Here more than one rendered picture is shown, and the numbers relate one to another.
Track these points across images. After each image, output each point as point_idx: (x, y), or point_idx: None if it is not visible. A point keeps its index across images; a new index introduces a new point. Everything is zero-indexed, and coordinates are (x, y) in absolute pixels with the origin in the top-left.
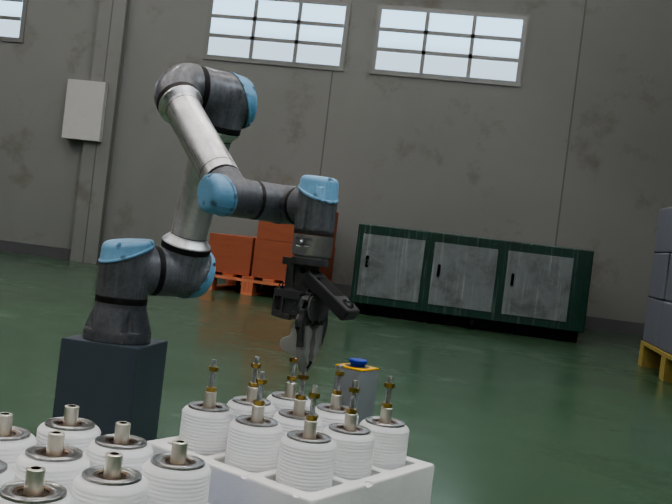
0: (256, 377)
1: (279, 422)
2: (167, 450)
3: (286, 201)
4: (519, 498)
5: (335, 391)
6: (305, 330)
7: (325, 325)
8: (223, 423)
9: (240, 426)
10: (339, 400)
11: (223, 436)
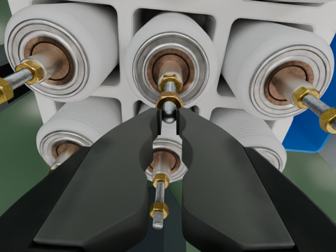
0: (160, 189)
1: (215, 79)
2: None
3: None
4: None
5: (38, 73)
6: (274, 215)
7: (8, 237)
8: (262, 132)
9: (328, 84)
10: (40, 56)
11: (254, 122)
